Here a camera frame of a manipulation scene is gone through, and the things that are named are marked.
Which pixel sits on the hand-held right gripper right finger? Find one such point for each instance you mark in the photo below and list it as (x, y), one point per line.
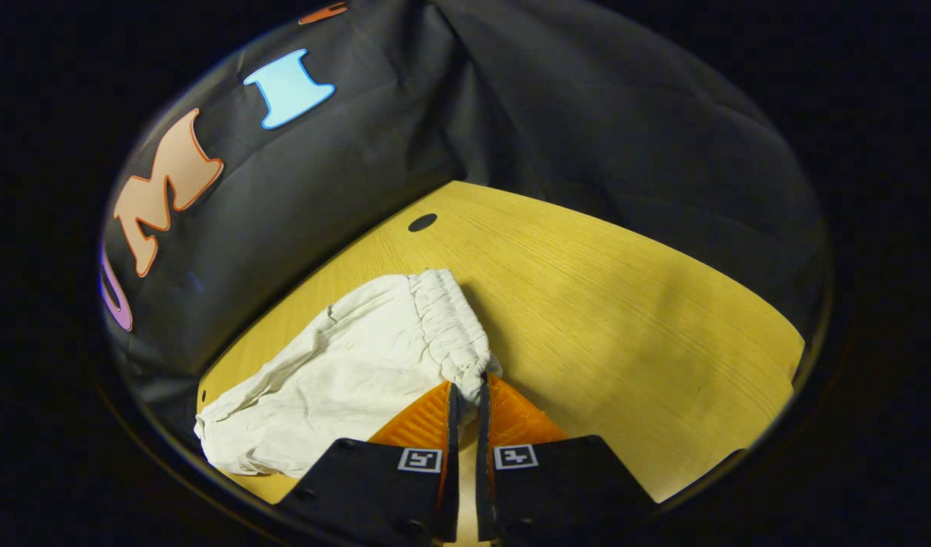
(483, 456)

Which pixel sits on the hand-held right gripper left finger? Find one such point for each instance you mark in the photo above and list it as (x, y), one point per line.
(452, 456)

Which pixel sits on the white jeans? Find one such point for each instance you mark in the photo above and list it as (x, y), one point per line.
(344, 380)

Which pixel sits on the black backdrop cloth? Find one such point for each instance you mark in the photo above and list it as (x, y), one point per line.
(549, 114)

